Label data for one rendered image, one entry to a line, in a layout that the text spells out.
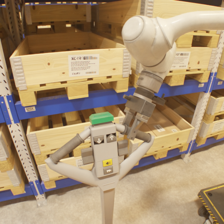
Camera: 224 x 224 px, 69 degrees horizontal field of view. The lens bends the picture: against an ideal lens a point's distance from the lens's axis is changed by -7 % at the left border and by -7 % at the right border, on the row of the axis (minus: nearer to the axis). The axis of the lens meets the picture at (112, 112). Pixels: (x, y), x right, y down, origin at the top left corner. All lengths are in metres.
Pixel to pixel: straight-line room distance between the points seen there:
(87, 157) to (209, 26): 0.58
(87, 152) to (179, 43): 1.17
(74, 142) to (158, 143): 1.40
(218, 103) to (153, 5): 1.39
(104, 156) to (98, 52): 0.77
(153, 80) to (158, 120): 1.76
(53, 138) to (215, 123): 1.91
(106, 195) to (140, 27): 0.65
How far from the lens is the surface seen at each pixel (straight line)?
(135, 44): 0.49
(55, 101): 1.34
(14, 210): 2.19
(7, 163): 1.61
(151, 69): 0.63
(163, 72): 0.65
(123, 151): 0.68
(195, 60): 1.70
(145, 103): 0.60
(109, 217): 0.98
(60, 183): 1.94
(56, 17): 2.40
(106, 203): 0.86
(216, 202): 1.91
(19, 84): 1.23
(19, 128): 1.46
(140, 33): 0.48
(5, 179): 1.76
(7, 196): 2.06
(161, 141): 1.92
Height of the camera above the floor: 1.74
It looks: 31 degrees down
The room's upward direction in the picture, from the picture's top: 1 degrees clockwise
